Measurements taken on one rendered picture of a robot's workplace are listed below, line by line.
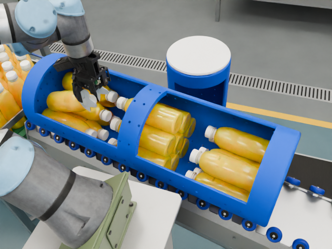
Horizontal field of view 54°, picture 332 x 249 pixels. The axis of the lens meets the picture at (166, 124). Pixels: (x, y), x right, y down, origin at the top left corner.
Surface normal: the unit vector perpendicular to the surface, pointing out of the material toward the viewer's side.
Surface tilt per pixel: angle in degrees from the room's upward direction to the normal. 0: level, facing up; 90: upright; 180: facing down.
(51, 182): 46
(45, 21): 52
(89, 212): 31
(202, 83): 90
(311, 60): 0
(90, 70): 90
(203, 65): 0
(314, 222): 0
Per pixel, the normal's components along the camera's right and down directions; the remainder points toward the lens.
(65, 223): -0.10, 0.22
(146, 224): -0.06, -0.67
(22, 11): 0.44, 0.04
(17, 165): 0.52, -0.18
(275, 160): -0.22, -0.40
